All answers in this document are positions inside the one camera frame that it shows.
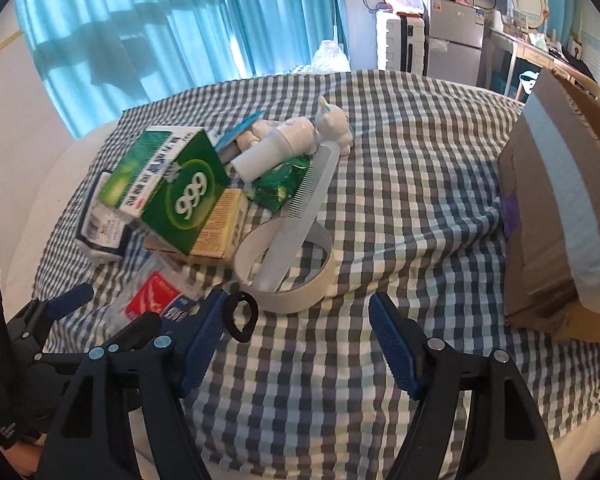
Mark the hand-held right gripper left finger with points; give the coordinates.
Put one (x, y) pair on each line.
(205, 342)

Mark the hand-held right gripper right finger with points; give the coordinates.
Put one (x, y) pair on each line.
(395, 345)

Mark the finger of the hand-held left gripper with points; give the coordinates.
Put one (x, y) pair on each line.
(72, 298)
(140, 327)

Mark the blue tissue pack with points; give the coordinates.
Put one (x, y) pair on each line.
(180, 314)

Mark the dark blue and white packet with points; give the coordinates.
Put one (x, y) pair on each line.
(102, 225)

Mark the tan paper box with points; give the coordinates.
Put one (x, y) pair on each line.
(220, 230)

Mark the green and white medicine box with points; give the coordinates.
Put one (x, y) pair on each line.
(180, 195)

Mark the brown cardboard box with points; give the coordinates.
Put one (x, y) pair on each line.
(540, 240)

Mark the white plastic bottle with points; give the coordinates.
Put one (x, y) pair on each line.
(275, 147)

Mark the blue tissue packet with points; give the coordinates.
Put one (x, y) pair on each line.
(242, 126)

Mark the person's left hand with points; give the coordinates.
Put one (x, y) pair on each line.
(24, 457)

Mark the red and white packet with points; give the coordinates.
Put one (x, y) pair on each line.
(147, 300)

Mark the checked bed blanket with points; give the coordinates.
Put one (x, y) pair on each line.
(405, 210)

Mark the clear plastic comb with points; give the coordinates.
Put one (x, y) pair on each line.
(300, 205)

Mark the green foil packet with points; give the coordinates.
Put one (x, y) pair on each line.
(280, 185)

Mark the white animal figurine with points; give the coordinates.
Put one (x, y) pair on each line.
(335, 125)

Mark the blue curtain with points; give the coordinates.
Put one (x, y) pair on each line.
(155, 35)

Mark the white and blue clothes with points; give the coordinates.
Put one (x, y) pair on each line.
(529, 80)

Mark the white suitcase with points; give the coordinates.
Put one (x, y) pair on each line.
(395, 42)

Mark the silver fridge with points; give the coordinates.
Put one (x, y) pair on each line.
(455, 40)

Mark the wooden dressing desk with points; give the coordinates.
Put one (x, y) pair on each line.
(530, 52)

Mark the black clothing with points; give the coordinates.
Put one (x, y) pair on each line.
(577, 62)

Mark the pile of plastic bags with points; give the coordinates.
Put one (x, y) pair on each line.
(405, 0)

